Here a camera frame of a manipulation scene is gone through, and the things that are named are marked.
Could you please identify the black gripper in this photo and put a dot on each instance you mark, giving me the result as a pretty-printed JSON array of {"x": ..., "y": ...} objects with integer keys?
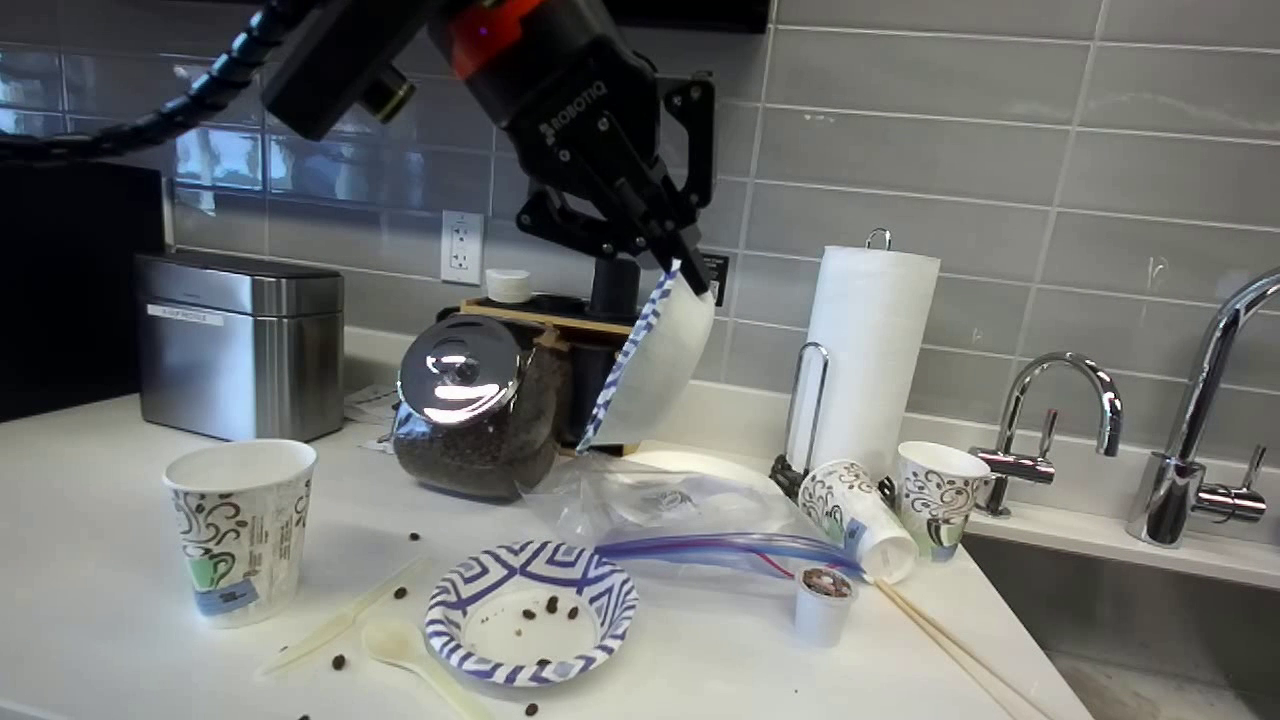
[{"x": 584, "y": 112}]

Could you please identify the blue patterned paper plate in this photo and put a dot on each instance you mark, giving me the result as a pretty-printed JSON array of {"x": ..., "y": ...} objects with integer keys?
[
  {"x": 665, "y": 362},
  {"x": 460, "y": 603}
]

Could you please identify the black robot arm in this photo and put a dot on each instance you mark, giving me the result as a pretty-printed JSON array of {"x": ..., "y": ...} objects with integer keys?
[{"x": 494, "y": 32}]

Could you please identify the small white jar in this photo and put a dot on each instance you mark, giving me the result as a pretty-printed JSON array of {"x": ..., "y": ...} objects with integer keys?
[{"x": 511, "y": 285}]

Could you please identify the white paper towel roll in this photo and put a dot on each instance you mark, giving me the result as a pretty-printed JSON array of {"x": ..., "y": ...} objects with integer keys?
[{"x": 865, "y": 362}]

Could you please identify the glass jar with chrome lid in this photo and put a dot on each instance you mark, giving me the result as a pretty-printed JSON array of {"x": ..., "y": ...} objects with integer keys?
[{"x": 466, "y": 426}]

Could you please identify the clear zip bag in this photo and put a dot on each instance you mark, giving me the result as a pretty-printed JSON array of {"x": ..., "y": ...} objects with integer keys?
[{"x": 681, "y": 506}]

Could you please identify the small printed paper cup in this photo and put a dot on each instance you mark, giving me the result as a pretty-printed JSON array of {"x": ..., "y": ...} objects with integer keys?
[
  {"x": 862, "y": 521},
  {"x": 942, "y": 502}
]

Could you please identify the stainless steel bin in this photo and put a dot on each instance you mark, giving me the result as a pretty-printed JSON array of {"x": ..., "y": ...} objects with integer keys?
[{"x": 241, "y": 354}]

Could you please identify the small chrome faucet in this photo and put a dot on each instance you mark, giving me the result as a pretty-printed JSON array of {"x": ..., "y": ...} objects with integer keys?
[{"x": 1067, "y": 362}]

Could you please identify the white coffee pod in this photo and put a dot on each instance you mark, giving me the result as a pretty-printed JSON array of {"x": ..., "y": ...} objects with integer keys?
[{"x": 825, "y": 615}]

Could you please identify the white plastic spoon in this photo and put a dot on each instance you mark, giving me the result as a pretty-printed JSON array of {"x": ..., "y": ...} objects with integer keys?
[{"x": 386, "y": 644}]

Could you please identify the large printed paper cup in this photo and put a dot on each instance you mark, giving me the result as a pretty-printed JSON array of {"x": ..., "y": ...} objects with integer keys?
[{"x": 241, "y": 533}]

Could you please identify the pale wooden stick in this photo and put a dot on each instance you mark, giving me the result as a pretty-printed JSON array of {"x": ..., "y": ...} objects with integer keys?
[{"x": 324, "y": 635}]

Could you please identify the wooden chopstick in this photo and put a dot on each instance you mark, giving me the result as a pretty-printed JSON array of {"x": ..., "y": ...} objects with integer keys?
[
  {"x": 983, "y": 667},
  {"x": 951, "y": 651}
]

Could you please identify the tall chrome faucet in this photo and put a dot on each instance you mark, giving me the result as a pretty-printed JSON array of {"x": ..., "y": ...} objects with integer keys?
[{"x": 1173, "y": 493}]

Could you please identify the dark sink basin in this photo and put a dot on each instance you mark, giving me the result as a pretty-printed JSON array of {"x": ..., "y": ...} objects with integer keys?
[{"x": 1145, "y": 643}]

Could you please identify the white wall outlet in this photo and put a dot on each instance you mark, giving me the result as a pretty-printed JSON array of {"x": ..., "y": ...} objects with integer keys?
[{"x": 460, "y": 245}]

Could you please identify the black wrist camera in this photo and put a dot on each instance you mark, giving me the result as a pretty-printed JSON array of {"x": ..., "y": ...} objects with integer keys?
[{"x": 333, "y": 62}]

